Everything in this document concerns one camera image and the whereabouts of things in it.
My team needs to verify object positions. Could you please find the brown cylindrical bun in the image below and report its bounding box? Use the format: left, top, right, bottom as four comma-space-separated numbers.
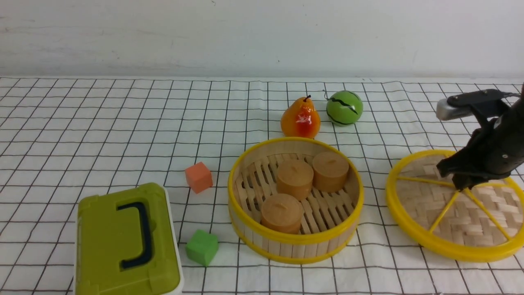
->
312, 152, 350, 193
276, 159, 313, 202
261, 193, 304, 234

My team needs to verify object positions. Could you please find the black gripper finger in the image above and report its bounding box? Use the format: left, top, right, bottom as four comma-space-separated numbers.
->
436, 158, 471, 178

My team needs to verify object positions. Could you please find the green foam cube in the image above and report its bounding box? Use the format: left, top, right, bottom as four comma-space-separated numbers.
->
185, 229, 219, 267

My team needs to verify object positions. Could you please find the yellow woven bamboo steamer lid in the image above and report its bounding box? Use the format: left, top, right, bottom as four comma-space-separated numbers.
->
385, 150, 524, 263

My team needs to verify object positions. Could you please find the brown cylindrical bun rear left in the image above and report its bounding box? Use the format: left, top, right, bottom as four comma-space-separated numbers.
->
276, 159, 313, 202

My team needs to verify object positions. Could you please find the orange foam cube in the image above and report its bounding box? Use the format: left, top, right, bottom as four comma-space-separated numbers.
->
185, 162, 213, 194

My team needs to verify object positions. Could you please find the green toy watermelon ball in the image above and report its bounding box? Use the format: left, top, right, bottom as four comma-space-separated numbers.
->
326, 90, 364, 126

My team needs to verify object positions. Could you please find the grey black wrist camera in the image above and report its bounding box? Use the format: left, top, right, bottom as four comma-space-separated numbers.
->
436, 89, 521, 127

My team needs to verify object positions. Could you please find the white black grid tablecloth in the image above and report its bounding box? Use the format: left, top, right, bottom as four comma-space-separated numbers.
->
0, 77, 523, 295

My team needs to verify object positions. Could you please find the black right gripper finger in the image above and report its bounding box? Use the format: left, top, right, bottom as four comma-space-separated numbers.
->
453, 170, 498, 191

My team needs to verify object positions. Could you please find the brown cylindrical bun rear right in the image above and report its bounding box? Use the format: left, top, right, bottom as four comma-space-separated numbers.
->
312, 152, 350, 193

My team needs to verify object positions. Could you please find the brown cylindrical bun front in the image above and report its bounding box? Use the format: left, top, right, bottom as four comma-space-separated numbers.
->
261, 193, 304, 234

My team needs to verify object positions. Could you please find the yellow bamboo steamer basket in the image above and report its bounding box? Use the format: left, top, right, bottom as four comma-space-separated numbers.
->
228, 137, 364, 264

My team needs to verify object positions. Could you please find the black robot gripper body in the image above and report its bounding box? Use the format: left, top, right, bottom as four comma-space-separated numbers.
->
465, 94, 523, 175

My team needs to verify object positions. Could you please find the orange toy pear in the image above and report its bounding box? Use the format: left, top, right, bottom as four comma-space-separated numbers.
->
280, 95, 321, 139

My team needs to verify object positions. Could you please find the green lidded box, dark handle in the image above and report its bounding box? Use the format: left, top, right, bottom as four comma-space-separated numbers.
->
73, 183, 185, 295

